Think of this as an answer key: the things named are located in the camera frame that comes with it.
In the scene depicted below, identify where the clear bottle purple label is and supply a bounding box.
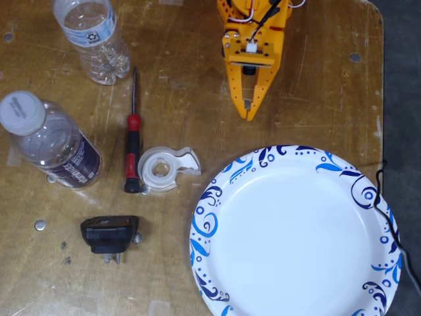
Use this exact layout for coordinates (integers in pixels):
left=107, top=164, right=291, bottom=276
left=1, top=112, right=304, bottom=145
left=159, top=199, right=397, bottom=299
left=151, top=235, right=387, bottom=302
left=0, top=90, right=103, bottom=190

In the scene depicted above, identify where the black plug adapter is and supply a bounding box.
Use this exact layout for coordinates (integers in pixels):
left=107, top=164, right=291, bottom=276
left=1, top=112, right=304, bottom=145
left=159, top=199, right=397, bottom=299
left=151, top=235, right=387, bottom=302
left=80, top=215, right=141, bottom=265

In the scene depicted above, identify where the black hanging cable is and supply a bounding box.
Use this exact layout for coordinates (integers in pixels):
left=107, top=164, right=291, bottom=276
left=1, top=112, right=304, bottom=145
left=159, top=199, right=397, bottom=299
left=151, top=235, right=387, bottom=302
left=372, top=160, right=421, bottom=294

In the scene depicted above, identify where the clear tape dispenser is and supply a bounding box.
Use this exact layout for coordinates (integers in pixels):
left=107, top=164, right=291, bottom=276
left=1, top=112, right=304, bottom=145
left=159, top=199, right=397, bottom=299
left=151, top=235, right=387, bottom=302
left=137, top=146, right=202, bottom=194

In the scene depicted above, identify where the red black screwdriver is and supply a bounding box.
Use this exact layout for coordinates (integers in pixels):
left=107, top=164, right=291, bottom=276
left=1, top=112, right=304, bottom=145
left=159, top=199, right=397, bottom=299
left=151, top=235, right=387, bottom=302
left=124, top=66, right=143, bottom=194

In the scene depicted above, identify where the white paper plate blue pattern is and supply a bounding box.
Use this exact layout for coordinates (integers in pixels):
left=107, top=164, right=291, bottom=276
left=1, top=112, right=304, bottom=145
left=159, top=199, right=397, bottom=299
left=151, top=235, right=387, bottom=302
left=189, top=144, right=403, bottom=316

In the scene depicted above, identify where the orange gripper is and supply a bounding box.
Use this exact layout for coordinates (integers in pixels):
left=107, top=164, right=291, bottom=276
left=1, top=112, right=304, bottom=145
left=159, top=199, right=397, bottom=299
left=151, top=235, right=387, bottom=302
left=222, top=14, right=287, bottom=121

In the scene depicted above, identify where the black camera cable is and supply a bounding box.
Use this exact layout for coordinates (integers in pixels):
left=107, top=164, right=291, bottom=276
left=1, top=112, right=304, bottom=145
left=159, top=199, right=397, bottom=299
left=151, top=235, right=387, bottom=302
left=248, top=0, right=284, bottom=45

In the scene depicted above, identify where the clear water bottle blue label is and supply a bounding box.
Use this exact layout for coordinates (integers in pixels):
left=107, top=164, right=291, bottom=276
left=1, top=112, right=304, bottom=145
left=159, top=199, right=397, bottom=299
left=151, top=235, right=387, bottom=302
left=52, top=0, right=132, bottom=86

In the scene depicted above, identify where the wrist camera on orange mount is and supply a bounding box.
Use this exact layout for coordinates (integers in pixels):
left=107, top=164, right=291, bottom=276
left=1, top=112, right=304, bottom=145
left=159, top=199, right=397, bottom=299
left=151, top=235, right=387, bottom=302
left=228, top=41, right=276, bottom=77

